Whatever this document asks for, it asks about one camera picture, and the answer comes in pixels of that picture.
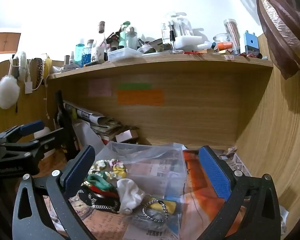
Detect frosted bottle silver cap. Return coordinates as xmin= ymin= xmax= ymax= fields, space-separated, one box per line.
xmin=126 ymin=26 xmax=138 ymax=49

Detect blue packet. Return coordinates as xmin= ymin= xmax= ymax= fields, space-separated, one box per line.
xmin=164 ymin=195 xmax=183 ymax=233

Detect silver foil wrap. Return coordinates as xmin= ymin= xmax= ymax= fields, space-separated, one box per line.
xmin=131 ymin=209 xmax=170 ymax=230

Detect wooden shelf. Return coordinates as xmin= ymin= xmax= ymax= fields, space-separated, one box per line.
xmin=46 ymin=52 xmax=274 ymax=80

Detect blue beads bottle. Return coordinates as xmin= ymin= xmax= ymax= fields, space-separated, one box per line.
xmin=82 ymin=40 xmax=94 ymax=64

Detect dark wine bottle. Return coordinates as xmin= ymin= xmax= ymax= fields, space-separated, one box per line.
xmin=54 ymin=90 xmax=77 ymax=160

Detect white fluffy pom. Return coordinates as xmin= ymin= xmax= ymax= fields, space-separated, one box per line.
xmin=0 ymin=76 xmax=20 ymax=110

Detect orange paper sheet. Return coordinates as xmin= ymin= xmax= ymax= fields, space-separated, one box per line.
xmin=182 ymin=150 xmax=248 ymax=240

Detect clear plastic packaging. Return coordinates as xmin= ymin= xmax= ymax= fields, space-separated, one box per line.
xmin=165 ymin=11 xmax=194 ymax=38

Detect clear plastic container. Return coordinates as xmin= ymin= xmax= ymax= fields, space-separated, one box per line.
xmin=97 ymin=141 xmax=188 ymax=200

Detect green scrunchie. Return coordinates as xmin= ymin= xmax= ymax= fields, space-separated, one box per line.
xmin=87 ymin=174 xmax=115 ymax=193

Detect white printed mug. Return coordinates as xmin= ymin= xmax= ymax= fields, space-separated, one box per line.
xmin=91 ymin=45 xmax=106 ymax=62

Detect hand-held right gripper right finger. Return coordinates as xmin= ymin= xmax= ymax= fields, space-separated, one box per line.
xmin=198 ymin=145 xmax=282 ymax=240

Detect yellow green sponge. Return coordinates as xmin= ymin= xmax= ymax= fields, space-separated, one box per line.
xmin=147 ymin=198 xmax=177 ymax=215

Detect clear black-capped perfume bottle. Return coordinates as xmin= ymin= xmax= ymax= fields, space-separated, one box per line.
xmin=169 ymin=24 xmax=178 ymax=54

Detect fuzzy white duster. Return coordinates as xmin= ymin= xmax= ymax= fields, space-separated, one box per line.
xmin=16 ymin=51 xmax=28 ymax=80

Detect mint green pump bottle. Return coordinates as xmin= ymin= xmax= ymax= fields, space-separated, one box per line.
xmin=119 ymin=20 xmax=131 ymax=49

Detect yellow white scrunchie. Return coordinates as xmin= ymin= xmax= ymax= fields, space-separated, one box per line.
xmin=109 ymin=159 xmax=128 ymax=180

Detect blue liquid bottle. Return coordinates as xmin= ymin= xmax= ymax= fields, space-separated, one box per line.
xmin=74 ymin=39 xmax=87 ymax=67

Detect brown hanging cloth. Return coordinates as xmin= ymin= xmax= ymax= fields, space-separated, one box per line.
xmin=256 ymin=0 xmax=300 ymax=80

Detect white foam block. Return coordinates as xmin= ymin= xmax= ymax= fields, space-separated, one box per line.
xmin=176 ymin=35 xmax=207 ymax=50

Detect pink sticky note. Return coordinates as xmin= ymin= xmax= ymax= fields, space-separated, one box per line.
xmin=88 ymin=78 xmax=112 ymax=97

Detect glass jar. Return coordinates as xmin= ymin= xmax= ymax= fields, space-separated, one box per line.
xmin=213 ymin=33 xmax=232 ymax=50

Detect floral scrunchie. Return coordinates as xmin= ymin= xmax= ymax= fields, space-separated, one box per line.
xmin=89 ymin=159 xmax=110 ymax=175

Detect black beaded strap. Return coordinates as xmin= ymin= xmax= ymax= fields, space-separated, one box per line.
xmin=77 ymin=189 xmax=120 ymax=213

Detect clear printed tall bottle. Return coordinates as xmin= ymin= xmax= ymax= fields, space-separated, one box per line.
xmin=161 ymin=22 xmax=169 ymax=43

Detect clear lidded plastic box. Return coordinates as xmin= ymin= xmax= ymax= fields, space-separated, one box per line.
xmin=107 ymin=47 xmax=143 ymax=62

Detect blue plastic box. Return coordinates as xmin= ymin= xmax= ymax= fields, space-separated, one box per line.
xmin=244 ymin=31 xmax=259 ymax=55

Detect wooden wall cabinet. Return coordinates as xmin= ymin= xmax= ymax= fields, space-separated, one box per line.
xmin=0 ymin=32 xmax=22 ymax=53

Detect newspaper print mat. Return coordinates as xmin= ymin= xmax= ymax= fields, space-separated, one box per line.
xmin=37 ymin=145 xmax=253 ymax=240

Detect patterned headband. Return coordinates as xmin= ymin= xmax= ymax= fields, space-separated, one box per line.
xmin=34 ymin=58 xmax=45 ymax=90

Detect white paper sheet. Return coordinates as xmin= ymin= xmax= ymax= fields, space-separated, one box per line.
xmin=74 ymin=122 xmax=105 ymax=152

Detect black white beaded bracelet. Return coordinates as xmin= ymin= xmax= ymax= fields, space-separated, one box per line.
xmin=142 ymin=200 xmax=169 ymax=222

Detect stack of newspapers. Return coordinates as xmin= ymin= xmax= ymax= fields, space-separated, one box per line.
xmin=62 ymin=100 xmax=123 ymax=142

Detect white sock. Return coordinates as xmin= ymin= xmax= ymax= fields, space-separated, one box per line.
xmin=116 ymin=178 xmax=146 ymax=214

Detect orange capped white bottle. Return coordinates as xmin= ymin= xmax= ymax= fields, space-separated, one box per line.
xmin=216 ymin=42 xmax=233 ymax=51

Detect green sticky note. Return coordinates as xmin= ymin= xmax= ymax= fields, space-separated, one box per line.
xmin=118 ymin=82 xmax=152 ymax=90

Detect clear canister brown sticks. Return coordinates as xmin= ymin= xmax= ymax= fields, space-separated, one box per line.
xmin=224 ymin=19 xmax=241 ymax=54

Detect corked clear glass bottle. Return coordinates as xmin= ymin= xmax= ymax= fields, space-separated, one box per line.
xmin=96 ymin=21 xmax=108 ymax=55

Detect orange sticky note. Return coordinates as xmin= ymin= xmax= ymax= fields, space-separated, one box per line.
xmin=117 ymin=89 xmax=165 ymax=106

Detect small cardboard box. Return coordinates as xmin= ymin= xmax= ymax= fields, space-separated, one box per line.
xmin=115 ymin=130 xmax=138 ymax=143

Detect yellow hanging cloth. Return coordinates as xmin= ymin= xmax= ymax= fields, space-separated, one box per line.
xmin=44 ymin=56 xmax=52 ymax=77

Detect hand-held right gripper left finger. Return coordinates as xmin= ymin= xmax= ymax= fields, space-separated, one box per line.
xmin=12 ymin=144 xmax=98 ymax=240

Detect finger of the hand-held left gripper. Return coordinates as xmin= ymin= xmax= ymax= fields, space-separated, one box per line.
xmin=0 ymin=120 xmax=45 ymax=143
xmin=1 ymin=127 xmax=74 ymax=160

